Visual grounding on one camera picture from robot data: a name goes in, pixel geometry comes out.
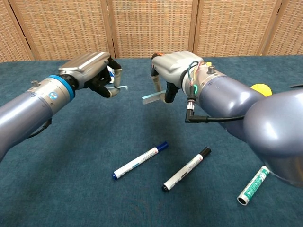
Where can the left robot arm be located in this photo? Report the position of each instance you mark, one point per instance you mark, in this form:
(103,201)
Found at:
(26,111)

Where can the yellow ball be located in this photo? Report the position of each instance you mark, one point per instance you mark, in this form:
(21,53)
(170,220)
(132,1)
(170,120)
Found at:
(262,89)

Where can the blue white snake cube toy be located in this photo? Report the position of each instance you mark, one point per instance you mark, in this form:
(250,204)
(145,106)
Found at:
(110,71)

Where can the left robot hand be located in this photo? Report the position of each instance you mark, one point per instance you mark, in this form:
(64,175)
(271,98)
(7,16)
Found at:
(85,63)

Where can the bamboo folding screen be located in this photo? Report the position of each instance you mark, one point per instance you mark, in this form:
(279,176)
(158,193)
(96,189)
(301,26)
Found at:
(151,28)

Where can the white marker with blue cap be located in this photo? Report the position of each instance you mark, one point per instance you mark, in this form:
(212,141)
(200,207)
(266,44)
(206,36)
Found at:
(139,161)

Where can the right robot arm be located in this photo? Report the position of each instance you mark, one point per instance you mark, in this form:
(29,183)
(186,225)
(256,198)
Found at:
(272,132)

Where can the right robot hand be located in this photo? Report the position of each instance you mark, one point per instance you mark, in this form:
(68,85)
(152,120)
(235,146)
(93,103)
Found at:
(175,63)

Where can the white marker with black cap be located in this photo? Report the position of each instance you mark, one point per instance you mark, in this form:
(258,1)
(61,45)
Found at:
(187,169)

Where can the blue carpet table mat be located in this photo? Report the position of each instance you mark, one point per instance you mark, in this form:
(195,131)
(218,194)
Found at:
(94,142)

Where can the green patterned marker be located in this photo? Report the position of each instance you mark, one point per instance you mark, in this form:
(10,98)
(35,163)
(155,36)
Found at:
(253,186)

